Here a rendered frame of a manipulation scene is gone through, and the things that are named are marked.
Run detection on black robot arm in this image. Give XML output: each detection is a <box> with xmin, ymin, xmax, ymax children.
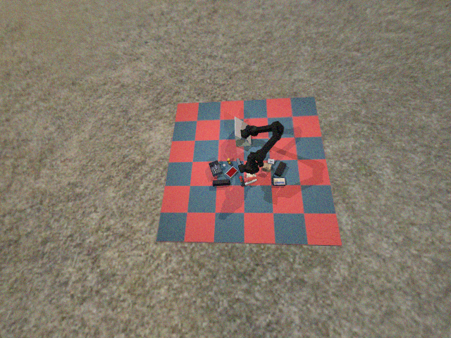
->
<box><xmin>240</xmin><ymin>121</ymin><xmax>284</xmax><ymax>175</ymax></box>

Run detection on tan cardboard box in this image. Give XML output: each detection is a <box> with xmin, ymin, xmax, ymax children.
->
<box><xmin>262</xmin><ymin>163</ymin><xmax>271</xmax><ymax>172</ymax></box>

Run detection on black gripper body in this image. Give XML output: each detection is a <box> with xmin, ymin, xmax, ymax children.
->
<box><xmin>238</xmin><ymin>162</ymin><xmax>264</xmax><ymax>173</ymax></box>

